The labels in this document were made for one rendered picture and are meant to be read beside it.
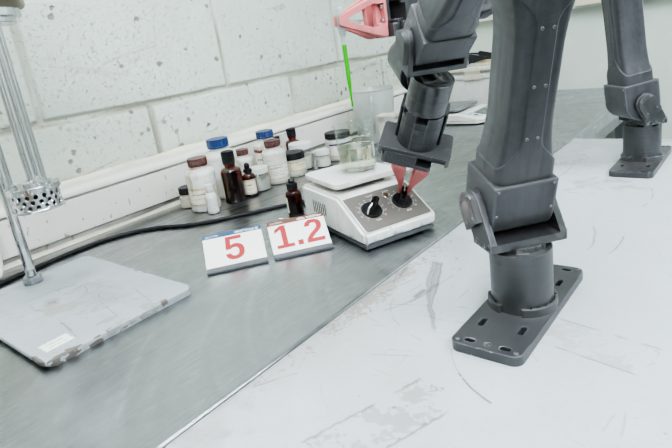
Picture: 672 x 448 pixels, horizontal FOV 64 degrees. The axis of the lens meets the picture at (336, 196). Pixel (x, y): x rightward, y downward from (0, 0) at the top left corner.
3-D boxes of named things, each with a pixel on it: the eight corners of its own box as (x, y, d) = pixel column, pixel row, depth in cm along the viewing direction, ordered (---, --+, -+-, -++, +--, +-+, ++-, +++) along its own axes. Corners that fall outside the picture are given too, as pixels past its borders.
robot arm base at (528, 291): (442, 274, 50) (516, 288, 45) (522, 206, 64) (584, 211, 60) (449, 349, 52) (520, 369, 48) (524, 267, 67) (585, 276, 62)
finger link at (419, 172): (380, 172, 87) (390, 124, 80) (424, 182, 86) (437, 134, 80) (372, 199, 82) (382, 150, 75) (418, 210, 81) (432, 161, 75)
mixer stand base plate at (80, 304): (194, 292, 73) (193, 285, 73) (45, 372, 58) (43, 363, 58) (88, 259, 92) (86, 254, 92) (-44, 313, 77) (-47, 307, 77)
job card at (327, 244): (334, 248, 81) (330, 222, 80) (275, 261, 80) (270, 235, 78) (325, 235, 87) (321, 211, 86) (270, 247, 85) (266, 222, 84)
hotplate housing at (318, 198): (438, 228, 83) (433, 178, 81) (366, 253, 78) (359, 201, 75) (363, 200, 102) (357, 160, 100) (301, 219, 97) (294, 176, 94)
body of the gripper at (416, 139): (384, 130, 81) (392, 87, 76) (450, 145, 80) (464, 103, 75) (376, 155, 76) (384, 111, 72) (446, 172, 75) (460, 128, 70)
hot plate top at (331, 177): (400, 172, 87) (400, 167, 87) (336, 190, 82) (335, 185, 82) (362, 162, 98) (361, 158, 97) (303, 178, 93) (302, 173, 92)
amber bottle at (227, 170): (251, 198, 115) (241, 148, 112) (236, 205, 112) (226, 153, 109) (236, 197, 118) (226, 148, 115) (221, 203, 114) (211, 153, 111)
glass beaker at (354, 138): (364, 165, 93) (358, 117, 91) (385, 170, 88) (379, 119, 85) (329, 175, 90) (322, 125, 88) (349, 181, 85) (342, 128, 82)
